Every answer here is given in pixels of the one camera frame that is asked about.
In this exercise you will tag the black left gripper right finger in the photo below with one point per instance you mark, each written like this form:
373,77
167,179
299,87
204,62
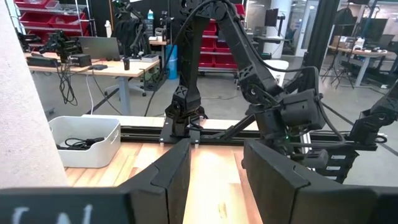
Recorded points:
280,193

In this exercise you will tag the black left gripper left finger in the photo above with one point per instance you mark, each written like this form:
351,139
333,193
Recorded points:
168,186

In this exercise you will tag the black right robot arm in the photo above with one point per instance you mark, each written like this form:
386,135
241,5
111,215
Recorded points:
189,62

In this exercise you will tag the small black robot arm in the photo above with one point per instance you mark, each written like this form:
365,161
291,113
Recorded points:
62,45

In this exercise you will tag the pale grey plastic bin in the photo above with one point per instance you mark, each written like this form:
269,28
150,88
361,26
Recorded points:
93,155

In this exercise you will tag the rack of red bins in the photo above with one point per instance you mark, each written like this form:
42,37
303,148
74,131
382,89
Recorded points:
214,59

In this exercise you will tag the black monitor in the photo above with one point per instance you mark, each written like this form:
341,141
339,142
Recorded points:
271,17

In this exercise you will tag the round wooden table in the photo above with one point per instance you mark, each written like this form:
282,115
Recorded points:
357,51

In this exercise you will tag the blue barrel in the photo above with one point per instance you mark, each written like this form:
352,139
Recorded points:
172,62

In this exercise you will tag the wooden desk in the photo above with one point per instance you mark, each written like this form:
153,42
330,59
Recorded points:
130,70

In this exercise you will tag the black cup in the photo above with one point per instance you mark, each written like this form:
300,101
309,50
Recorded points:
126,63

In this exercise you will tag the small black box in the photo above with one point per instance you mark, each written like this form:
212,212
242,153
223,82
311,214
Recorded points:
81,59

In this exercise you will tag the grey laptop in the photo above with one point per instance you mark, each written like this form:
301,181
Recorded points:
99,48

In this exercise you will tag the black backpack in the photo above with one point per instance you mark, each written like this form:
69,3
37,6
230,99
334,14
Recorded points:
127,34

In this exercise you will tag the white fabric cylinder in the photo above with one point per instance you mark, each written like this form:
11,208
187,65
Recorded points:
25,109

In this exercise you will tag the white bottle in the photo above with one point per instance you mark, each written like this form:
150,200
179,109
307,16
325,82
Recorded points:
108,29

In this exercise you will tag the flat black device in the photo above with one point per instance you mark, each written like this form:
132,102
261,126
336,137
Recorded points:
40,61

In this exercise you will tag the shelf with red bins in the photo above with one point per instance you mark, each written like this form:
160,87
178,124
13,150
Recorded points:
65,21

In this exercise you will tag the black right frame rail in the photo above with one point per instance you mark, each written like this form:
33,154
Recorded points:
140,133

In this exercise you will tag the black vertical post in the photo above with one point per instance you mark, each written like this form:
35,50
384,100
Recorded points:
323,31

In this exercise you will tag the black frame bracket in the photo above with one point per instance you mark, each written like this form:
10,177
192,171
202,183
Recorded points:
379,115

